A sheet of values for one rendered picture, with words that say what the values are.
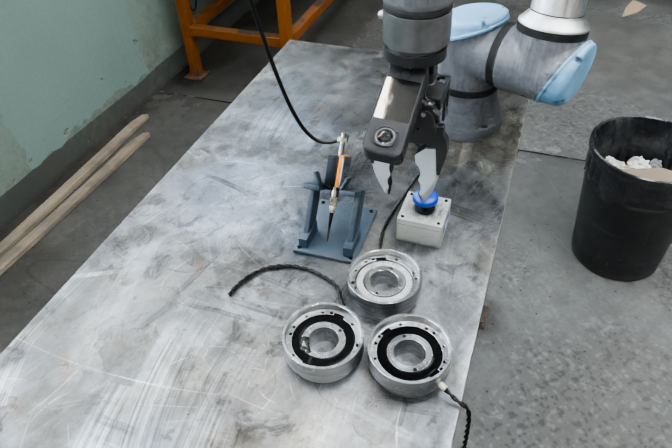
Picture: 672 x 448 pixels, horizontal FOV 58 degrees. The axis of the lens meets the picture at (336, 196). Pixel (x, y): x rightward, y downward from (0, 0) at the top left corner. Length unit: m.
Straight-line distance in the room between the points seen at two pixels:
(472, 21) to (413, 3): 0.46
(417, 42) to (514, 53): 0.43
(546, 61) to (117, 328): 0.77
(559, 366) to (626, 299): 0.36
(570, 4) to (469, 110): 0.26
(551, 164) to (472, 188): 1.49
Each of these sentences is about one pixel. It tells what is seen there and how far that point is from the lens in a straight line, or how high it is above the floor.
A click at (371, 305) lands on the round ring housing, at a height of 0.83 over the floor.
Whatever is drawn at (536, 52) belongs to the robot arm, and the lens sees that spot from 1.06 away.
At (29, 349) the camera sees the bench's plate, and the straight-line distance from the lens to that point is 0.95.
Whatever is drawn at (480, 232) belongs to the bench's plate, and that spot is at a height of 0.80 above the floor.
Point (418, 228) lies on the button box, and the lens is 0.94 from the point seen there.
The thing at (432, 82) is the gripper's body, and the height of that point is 1.10.
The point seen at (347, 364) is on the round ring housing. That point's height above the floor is 0.83.
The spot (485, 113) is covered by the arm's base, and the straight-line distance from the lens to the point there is 1.19.
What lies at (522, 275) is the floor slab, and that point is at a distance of 2.07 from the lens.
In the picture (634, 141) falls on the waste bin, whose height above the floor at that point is 0.34.
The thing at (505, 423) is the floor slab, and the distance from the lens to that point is 1.73.
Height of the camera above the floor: 1.47
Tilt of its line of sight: 40 degrees down
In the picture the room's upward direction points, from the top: 3 degrees counter-clockwise
